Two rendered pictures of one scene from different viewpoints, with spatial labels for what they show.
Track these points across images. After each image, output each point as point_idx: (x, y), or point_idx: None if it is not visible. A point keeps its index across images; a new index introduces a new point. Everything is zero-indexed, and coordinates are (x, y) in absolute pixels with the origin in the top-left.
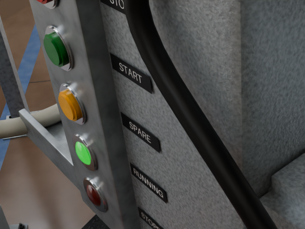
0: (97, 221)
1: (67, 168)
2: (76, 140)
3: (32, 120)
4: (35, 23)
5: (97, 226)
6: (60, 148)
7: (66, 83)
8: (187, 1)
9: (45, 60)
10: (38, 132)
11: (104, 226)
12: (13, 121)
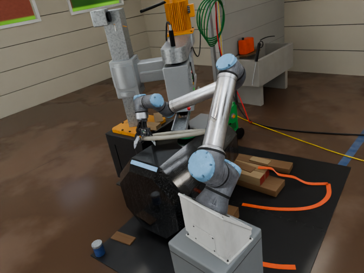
0: (177, 183)
1: (187, 123)
2: (193, 88)
3: (185, 126)
4: (191, 78)
5: (178, 182)
6: (186, 122)
7: (192, 81)
8: (189, 65)
9: (192, 82)
10: (186, 125)
11: (177, 179)
12: (187, 129)
